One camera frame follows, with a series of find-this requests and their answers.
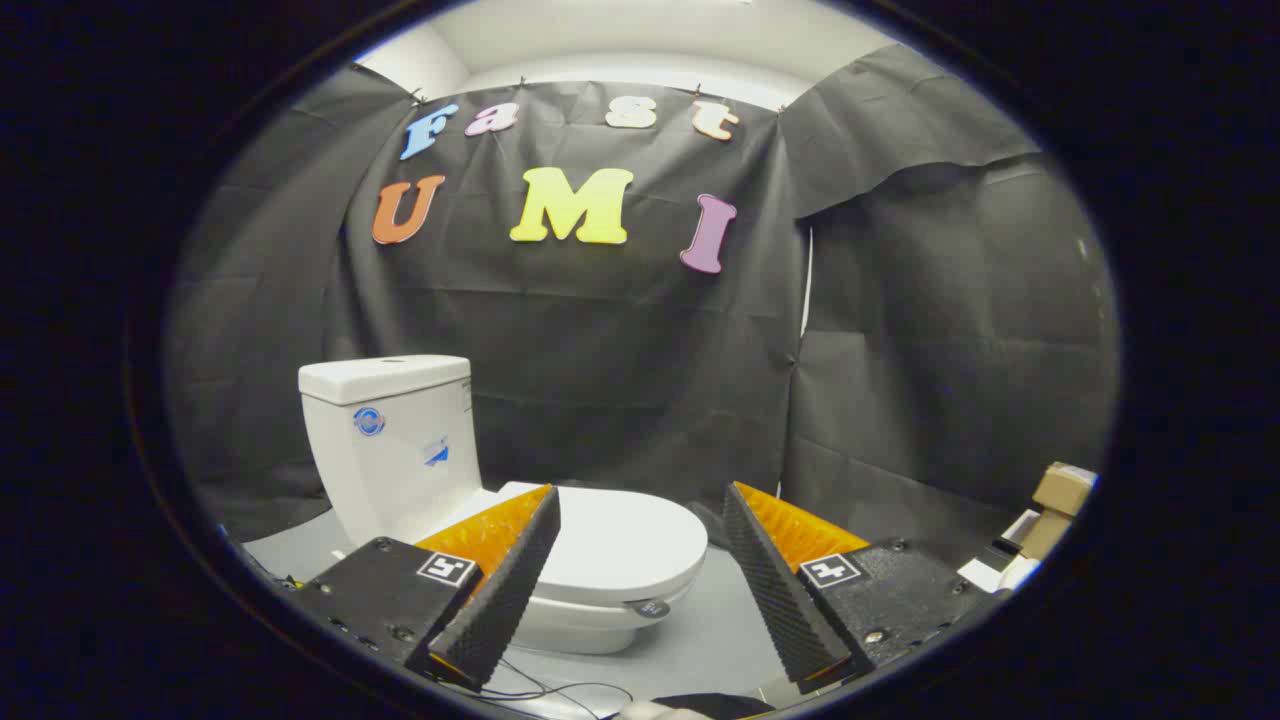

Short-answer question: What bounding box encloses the black backdrop cloth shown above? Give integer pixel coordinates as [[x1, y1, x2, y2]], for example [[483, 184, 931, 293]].
[[165, 42, 1119, 571]]

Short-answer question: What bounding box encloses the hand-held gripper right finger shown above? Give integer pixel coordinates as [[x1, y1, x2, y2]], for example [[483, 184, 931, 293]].
[[722, 481, 986, 696]]

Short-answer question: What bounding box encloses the brown cardboard box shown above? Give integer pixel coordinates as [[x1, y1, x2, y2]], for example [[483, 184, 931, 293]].
[[1033, 462, 1098, 518], [1018, 508, 1073, 561]]

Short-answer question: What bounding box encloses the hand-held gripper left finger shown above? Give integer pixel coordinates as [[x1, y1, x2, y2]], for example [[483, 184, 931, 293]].
[[290, 484, 563, 693]]

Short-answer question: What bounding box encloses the white rounded object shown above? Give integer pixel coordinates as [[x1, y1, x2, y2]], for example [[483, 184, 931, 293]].
[[615, 700, 716, 720]]

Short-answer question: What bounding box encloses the white ceramic toilet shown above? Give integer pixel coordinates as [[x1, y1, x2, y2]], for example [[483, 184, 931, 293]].
[[298, 355, 709, 656]]

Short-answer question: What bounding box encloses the white toilet lid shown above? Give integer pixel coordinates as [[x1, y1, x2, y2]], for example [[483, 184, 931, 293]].
[[497, 482, 709, 619]]

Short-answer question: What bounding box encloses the thin black cable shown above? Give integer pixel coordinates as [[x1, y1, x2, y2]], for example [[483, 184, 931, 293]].
[[440, 655, 636, 720]]

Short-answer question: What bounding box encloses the white toilet tank cover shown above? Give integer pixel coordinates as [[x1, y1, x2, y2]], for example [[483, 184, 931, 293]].
[[298, 355, 472, 407]]

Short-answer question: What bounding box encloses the white flat box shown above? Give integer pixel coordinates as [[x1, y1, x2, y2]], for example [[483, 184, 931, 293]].
[[958, 508, 1043, 593]]

